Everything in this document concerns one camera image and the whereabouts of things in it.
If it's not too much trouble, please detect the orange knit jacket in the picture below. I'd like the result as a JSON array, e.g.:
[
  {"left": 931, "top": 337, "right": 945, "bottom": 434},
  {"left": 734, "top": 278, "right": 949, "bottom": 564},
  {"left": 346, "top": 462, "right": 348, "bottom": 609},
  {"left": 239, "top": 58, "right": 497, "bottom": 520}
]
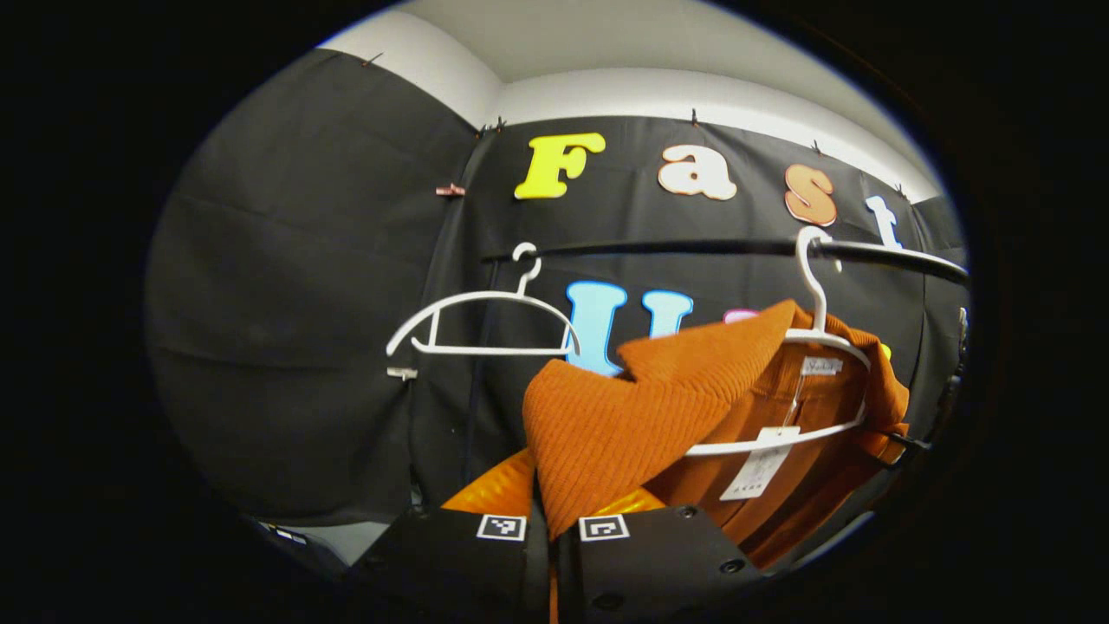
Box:
[{"left": 522, "top": 299, "right": 911, "bottom": 570}]

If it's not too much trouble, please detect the white plastic hanger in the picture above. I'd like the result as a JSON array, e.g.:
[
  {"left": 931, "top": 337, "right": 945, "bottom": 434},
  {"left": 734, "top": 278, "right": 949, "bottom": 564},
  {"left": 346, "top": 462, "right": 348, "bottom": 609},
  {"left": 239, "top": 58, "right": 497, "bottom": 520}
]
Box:
[
  {"left": 386, "top": 242, "right": 582, "bottom": 359},
  {"left": 684, "top": 225, "right": 872, "bottom": 458}
]

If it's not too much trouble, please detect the black backdrop cloth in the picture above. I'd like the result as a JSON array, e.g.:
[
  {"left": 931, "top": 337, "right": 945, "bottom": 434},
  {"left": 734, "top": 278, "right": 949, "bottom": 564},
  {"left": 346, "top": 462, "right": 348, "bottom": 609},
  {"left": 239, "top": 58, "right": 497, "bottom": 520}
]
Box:
[{"left": 145, "top": 48, "right": 971, "bottom": 527}]

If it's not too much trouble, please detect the black clothes rack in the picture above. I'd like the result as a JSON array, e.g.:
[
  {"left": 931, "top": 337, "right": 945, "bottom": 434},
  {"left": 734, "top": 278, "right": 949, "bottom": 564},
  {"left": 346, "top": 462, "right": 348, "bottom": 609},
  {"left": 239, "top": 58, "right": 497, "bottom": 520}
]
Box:
[{"left": 468, "top": 237, "right": 970, "bottom": 486}]

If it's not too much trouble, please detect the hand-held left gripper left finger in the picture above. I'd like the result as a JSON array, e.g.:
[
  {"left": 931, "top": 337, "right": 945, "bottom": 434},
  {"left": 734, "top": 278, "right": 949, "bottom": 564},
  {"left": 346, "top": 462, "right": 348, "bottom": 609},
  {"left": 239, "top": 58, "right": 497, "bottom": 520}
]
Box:
[{"left": 345, "top": 449, "right": 553, "bottom": 624}]

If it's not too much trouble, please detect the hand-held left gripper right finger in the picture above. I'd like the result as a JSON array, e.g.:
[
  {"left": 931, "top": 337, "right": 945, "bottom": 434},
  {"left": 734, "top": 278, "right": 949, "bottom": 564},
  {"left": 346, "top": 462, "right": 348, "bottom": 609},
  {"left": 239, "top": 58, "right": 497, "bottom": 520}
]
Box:
[{"left": 554, "top": 487, "right": 767, "bottom": 624}]

